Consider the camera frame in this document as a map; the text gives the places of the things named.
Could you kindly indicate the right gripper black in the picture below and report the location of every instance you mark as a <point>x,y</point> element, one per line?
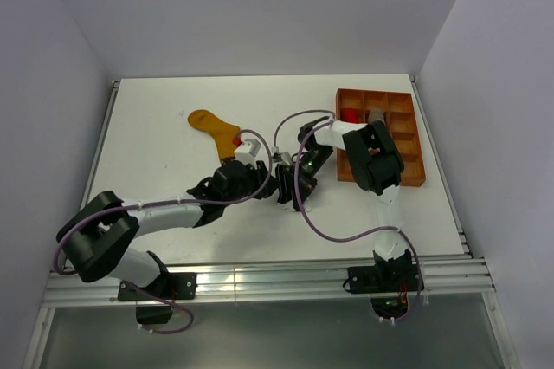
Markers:
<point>305,184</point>

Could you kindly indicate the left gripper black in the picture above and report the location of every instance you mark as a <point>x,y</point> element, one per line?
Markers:
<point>257,172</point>

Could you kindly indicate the black white striped sock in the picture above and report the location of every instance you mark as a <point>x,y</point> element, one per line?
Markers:
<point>287,194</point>

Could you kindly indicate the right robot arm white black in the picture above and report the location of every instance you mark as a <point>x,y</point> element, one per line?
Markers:
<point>377,167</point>

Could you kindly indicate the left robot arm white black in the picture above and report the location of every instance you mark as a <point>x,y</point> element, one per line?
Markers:
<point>97,240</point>

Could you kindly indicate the mustard yellow sock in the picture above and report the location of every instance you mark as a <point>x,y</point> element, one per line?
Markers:
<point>225,136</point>

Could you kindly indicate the red rolled sock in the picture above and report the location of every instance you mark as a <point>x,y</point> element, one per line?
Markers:
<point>350,115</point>

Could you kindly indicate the brown grey rolled sock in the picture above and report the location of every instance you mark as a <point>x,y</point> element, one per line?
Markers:
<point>376,115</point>

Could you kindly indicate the orange compartment tray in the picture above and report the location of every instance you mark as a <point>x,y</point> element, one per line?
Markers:
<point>400,119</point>

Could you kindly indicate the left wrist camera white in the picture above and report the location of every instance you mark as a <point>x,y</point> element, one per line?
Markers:
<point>247,151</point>

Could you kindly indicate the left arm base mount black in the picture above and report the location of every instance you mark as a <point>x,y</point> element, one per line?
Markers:
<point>157,304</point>

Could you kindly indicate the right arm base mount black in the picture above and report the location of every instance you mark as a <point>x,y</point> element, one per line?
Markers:
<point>390,290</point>

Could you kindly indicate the aluminium front rail frame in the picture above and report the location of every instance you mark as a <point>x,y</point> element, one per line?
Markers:
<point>278,281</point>

